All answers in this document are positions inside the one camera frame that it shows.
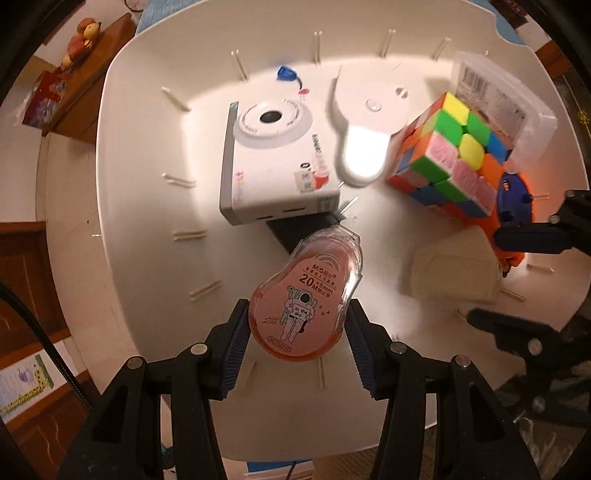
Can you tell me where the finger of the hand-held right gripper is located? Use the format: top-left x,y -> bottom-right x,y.
466,307 -> 591,370
494,189 -> 591,257

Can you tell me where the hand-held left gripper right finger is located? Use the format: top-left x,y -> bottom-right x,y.
344,298 -> 546,480

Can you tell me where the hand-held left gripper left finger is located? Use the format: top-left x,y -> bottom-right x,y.
58,299 -> 253,480

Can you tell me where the orange round toy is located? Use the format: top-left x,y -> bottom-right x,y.
466,159 -> 536,278

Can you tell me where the pink correction tape dispenser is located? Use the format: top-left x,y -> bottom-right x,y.
247,226 -> 365,361

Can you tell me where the beige mask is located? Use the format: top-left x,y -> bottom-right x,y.
399,228 -> 502,305

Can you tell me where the colourful puzzle cube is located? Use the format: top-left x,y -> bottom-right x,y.
385,91 -> 515,227

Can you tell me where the black plug charger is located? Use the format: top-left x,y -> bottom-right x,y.
265,210 -> 347,258

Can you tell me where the clear plastic box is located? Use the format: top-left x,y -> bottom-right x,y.
450,51 -> 558,164

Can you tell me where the white plastic tray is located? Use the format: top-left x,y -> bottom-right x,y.
95,0 -> 591,462

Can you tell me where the white compact camera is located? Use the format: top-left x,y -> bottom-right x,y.
219,99 -> 341,227

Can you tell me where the white correction tape dispenser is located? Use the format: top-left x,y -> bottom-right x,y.
330,65 -> 428,188

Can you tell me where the children's drawing poster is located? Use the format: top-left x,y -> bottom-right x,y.
0,353 -> 57,422

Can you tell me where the dark wooden cabinet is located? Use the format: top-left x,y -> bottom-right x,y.
0,222 -> 103,462

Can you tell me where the small wooden side cabinet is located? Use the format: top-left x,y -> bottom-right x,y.
41,13 -> 139,144

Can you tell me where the red tissue box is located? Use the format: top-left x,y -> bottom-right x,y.
21,69 -> 75,130

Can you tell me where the basket of fruit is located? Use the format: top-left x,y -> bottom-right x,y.
62,17 -> 103,70

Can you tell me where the black cable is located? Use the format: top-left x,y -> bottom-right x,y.
0,281 -> 93,411

